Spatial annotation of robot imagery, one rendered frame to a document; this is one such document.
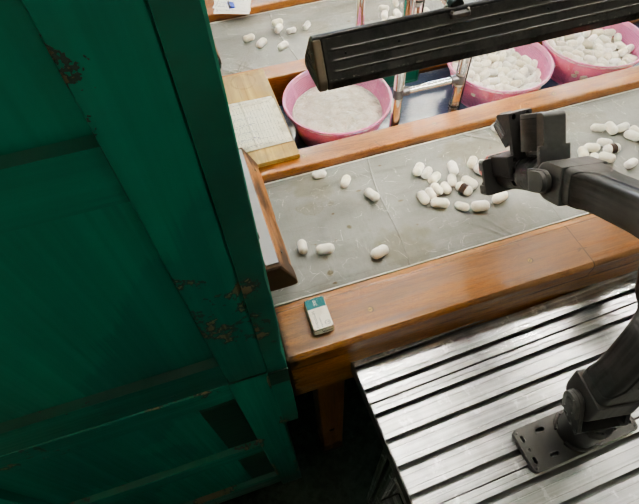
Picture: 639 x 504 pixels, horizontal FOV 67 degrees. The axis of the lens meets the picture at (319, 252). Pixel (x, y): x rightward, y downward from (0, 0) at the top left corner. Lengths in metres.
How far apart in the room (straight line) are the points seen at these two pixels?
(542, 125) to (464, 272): 0.28
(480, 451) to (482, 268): 0.31
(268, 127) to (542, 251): 0.63
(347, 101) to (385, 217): 0.38
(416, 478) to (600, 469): 0.29
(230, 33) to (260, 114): 0.43
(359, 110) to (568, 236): 0.57
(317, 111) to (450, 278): 0.56
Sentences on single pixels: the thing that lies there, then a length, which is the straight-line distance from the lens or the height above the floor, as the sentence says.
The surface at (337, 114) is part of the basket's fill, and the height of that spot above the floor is 0.73.
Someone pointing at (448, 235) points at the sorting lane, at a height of 0.74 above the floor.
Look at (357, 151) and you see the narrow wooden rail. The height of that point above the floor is 0.76.
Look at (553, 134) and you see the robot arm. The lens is 0.83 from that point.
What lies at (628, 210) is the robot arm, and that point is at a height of 1.06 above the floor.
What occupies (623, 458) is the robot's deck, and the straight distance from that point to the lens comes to 0.97.
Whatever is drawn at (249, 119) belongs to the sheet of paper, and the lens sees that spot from 1.16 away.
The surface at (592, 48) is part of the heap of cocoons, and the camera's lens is 1.60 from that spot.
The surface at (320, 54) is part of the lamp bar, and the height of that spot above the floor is 1.09.
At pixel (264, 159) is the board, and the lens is 1.06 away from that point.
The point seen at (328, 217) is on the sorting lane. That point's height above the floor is 0.74.
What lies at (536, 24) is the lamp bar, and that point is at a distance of 0.93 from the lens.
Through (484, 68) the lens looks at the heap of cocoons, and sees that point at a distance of 1.42.
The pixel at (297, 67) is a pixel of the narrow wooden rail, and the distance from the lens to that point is 1.33.
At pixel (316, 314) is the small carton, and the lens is 0.82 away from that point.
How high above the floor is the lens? 1.51
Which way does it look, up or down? 55 degrees down
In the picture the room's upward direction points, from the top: 3 degrees counter-clockwise
